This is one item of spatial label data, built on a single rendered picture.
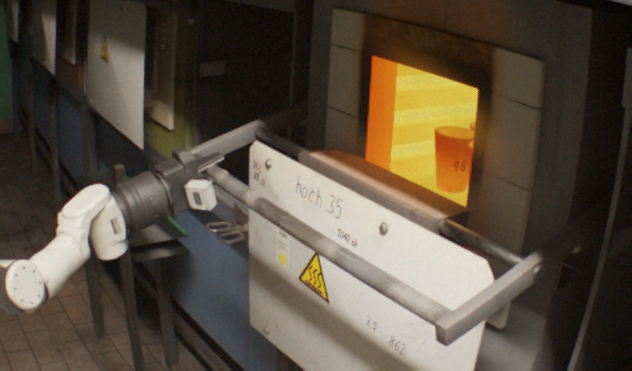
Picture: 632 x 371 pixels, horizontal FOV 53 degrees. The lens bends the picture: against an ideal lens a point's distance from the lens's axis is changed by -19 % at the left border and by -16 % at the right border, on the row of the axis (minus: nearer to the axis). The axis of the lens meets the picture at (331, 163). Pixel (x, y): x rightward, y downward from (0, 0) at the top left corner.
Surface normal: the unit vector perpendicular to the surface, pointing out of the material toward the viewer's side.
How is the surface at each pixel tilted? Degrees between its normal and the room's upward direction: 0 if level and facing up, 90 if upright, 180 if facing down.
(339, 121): 90
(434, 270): 90
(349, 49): 90
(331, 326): 90
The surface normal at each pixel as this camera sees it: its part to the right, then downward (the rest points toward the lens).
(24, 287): 0.86, -0.13
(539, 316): -0.81, 0.14
